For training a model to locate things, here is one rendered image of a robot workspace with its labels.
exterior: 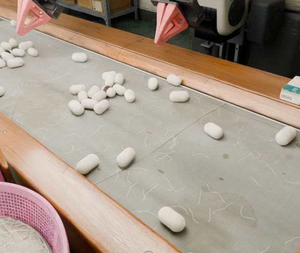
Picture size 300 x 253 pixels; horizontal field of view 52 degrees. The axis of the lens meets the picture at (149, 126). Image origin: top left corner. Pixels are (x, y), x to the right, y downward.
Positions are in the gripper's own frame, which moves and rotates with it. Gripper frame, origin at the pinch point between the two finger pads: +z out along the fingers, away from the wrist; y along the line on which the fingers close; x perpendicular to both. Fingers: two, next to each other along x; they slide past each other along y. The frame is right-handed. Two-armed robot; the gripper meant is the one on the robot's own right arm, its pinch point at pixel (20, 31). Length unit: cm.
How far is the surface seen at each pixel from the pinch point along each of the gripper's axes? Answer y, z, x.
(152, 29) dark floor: -148, -100, 185
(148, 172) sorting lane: 47.0, 11.6, 2.2
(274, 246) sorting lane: 65, 11, 3
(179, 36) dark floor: -112, -101, 186
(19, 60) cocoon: -1.1, 5.7, 4.0
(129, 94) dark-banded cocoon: 31.4, 1.6, 7.8
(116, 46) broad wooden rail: 12.5, -9.3, 15.7
